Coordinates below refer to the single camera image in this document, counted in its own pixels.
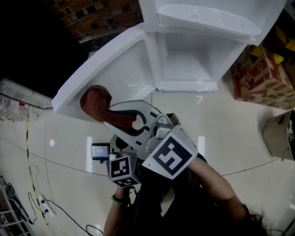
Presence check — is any beige cardboard box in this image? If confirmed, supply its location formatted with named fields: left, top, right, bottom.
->
left=262, top=110, right=295, bottom=161

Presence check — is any person's left forearm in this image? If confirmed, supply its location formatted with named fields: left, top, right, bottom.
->
left=102, top=186, right=133, bottom=236

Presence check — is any white wire rack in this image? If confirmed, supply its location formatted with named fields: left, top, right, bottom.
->
left=0, top=175, right=31, bottom=236

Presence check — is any brown plush toy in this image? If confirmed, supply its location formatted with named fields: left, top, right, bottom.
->
left=79, top=84, right=137, bottom=130

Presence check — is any red printed cardboard box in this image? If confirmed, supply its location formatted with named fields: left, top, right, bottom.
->
left=231, top=44, right=295, bottom=111

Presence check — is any yellow black striped tape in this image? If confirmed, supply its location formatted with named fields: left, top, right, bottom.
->
left=25, top=119, right=50, bottom=228

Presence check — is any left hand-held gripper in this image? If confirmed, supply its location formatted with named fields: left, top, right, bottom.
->
left=106, top=134, right=142, bottom=189

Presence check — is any green bead bracelet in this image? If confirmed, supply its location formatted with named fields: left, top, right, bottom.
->
left=112, top=193, right=131, bottom=206

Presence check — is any small black display screen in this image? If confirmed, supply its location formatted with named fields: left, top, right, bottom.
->
left=91, top=142, right=111, bottom=163

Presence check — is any white power strip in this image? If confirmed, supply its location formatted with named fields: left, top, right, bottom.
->
left=38, top=195, right=56, bottom=217

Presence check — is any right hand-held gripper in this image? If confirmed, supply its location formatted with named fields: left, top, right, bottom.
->
left=103, top=100, right=199, bottom=180

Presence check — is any white drip tray grille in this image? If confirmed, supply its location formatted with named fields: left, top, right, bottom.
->
left=157, top=4, right=261, bottom=42

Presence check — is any person's dark clothing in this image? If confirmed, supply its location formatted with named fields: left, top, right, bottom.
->
left=119, top=165, right=231, bottom=236

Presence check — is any person's right forearm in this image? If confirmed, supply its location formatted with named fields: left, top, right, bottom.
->
left=188, top=156, right=247, bottom=228

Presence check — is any yellow black taped cardboard box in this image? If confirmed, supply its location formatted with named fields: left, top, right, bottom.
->
left=259, top=22, right=295, bottom=70

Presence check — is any black power cable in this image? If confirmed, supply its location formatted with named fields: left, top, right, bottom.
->
left=45, top=199, right=104, bottom=236

